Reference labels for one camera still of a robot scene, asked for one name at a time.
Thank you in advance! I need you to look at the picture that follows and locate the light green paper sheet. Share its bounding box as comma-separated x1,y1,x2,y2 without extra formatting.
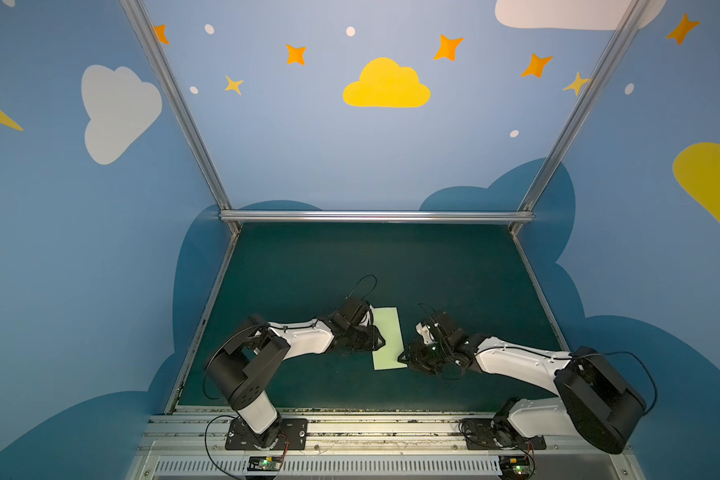
372,307,407,371

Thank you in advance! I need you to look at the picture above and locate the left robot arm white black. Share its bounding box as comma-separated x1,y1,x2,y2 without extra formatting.
204,296,386,449

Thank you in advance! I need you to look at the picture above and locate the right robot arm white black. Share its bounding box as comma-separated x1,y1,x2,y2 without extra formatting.
398,312,656,454

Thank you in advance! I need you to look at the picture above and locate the dark green table mat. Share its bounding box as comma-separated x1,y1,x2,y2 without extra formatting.
180,223,559,411

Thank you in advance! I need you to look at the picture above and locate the back horizontal aluminium bar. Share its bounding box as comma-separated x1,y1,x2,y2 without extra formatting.
220,210,534,225

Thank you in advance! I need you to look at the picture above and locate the right green controller board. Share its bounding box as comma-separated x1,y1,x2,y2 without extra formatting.
499,456,535,480

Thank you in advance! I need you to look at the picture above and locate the green controller board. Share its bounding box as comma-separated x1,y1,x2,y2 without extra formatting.
246,456,283,473
499,456,535,480

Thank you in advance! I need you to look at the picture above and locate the left green controller board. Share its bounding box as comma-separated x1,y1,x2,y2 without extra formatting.
246,456,283,473

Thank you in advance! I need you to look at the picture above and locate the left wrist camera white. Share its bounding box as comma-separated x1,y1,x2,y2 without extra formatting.
362,307,373,326

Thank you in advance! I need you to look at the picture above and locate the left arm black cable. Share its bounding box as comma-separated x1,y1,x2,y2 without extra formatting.
201,274,379,480

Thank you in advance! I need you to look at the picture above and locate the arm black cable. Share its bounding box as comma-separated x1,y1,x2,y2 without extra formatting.
201,274,379,480
416,302,659,418

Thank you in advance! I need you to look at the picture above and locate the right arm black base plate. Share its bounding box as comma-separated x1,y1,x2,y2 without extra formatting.
459,417,547,450

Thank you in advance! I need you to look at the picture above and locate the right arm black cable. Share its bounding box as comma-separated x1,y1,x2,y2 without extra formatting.
416,302,659,418

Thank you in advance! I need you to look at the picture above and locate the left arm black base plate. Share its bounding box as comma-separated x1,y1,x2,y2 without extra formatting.
224,418,308,451

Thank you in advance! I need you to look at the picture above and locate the aluminium front rail bed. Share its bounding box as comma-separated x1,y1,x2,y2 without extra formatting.
126,407,645,479

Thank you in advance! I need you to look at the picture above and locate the left aluminium frame post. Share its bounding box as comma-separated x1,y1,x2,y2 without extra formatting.
120,0,232,211

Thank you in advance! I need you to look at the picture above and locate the aluminium frame post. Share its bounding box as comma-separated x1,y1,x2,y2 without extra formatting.
120,0,232,211
518,0,650,222

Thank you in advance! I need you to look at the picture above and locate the right aluminium frame post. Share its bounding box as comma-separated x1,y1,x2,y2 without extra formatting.
518,0,650,222

